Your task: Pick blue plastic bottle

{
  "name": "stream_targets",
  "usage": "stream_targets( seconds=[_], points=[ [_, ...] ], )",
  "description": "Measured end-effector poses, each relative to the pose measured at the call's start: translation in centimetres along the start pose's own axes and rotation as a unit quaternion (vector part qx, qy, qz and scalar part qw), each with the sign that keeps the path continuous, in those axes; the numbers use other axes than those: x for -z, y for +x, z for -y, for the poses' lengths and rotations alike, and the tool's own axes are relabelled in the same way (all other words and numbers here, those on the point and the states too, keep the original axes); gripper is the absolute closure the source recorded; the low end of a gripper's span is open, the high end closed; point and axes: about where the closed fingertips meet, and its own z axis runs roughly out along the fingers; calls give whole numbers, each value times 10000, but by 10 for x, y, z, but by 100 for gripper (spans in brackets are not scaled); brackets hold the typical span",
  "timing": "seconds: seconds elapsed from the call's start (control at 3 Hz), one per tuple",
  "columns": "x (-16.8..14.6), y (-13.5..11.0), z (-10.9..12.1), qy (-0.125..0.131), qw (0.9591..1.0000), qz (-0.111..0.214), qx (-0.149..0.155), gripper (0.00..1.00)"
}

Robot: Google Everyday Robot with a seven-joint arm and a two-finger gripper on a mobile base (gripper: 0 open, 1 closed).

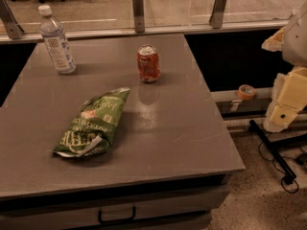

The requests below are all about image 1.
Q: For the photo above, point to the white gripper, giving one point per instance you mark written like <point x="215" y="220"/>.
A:
<point x="296" y="41"/>

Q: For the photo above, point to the clear blue plastic water bottle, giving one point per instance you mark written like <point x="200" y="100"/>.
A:
<point x="56" y="41"/>

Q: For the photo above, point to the orange tape roll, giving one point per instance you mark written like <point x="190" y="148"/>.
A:
<point x="246" y="92"/>

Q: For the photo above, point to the black stand leg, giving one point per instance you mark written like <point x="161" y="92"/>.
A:
<point x="289" y="176"/>

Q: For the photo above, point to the red soda can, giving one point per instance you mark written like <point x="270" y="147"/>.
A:
<point x="148" y="63"/>

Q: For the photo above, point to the grey cabinet drawer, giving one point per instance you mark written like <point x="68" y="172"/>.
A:
<point x="188" y="209"/>

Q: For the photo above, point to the green potato chip bag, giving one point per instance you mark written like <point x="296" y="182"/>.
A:
<point x="93" y="129"/>

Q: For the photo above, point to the glass railing panel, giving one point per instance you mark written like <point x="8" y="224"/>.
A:
<point x="78" y="15"/>

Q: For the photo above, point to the right metal railing bracket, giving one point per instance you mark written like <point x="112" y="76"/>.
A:
<point x="217" y="15"/>

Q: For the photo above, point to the metal railing bracket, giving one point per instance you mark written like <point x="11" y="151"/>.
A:
<point x="14" y="31"/>
<point x="138" y="15"/>
<point x="217" y="15"/>

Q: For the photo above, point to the middle metal railing bracket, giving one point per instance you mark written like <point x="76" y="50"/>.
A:
<point x="138" y="15"/>

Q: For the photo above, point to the black drawer handle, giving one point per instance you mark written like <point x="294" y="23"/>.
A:
<point x="117" y="215"/>

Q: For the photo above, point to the left metal railing bracket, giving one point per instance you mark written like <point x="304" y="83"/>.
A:
<point x="14" y="31"/>

